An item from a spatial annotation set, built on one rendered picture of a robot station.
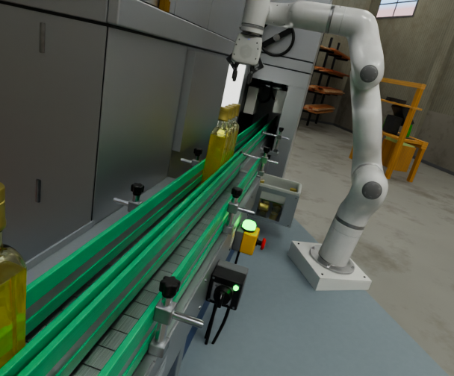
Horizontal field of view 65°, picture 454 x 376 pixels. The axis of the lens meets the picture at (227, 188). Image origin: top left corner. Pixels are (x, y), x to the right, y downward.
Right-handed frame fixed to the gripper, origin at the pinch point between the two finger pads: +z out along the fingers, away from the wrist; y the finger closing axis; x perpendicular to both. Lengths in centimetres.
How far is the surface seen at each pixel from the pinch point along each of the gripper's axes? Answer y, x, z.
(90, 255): -2, -89, 32
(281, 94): 6, 102, 9
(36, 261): -13, -89, 37
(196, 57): -11.5, -21.7, -4.2
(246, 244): 21, -38, 47
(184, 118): -11.7, -23.1, 15.9
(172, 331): 17, -93, 38
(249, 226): 20, -37, 41
